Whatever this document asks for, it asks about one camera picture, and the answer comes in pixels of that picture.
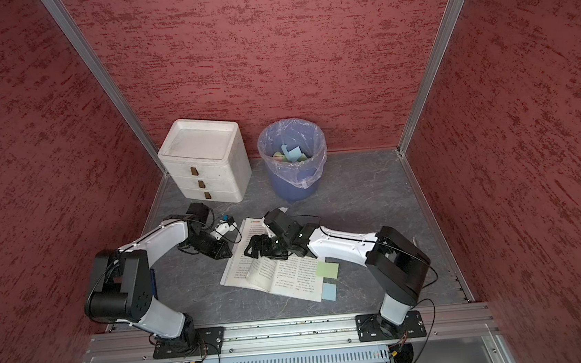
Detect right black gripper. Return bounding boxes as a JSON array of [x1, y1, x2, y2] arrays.
[[242, 232, 293, 263]]

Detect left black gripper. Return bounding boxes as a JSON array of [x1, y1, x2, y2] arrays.
[[182, 227, 233, 262]]

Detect science magazine book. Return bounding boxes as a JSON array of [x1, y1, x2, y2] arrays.
[[220, 218, 324, 302]]

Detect green sticky note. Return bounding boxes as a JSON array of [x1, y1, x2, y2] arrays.
[[316, 261, 339, 279]]

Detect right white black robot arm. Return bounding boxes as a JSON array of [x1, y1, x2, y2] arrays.
[[243, 209, 432, 332]]

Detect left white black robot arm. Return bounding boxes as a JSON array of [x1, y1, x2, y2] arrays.
[[84, 203, 237, 354]]

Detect blue sticky note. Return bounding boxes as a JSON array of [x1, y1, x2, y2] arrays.
[[321, 282, 337, 302]]

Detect white three-drawer storage box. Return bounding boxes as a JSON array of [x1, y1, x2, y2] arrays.
[[158, 119, 252, 203]]

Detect discarded notes in bin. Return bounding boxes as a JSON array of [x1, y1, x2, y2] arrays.
[[272, 144, 309, 163]]

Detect blue trash bin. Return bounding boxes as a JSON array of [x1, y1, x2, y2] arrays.
[[258, 115, 330, 206]]

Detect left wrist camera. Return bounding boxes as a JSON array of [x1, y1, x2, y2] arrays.
[[211, 215, 236, 240]]

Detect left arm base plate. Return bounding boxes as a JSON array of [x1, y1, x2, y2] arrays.
[[153, 326, 226, 360]]

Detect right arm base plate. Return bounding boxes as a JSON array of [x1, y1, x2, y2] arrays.
[[354, 310, 426, 343]]

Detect aluminium front rail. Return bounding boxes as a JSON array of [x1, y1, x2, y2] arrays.
[[80, 302, 500, 363]]

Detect left aluminium corner post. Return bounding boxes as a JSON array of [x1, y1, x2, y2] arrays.
[[40, 0, 169, 178]]

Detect aluminium corner post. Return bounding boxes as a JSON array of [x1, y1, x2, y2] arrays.
[[40, 0, 169, 178], [397, 0, 466, 158]]

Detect right aluminium corner post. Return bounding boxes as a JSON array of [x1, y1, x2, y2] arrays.
[[397, 0, 466, 158]]

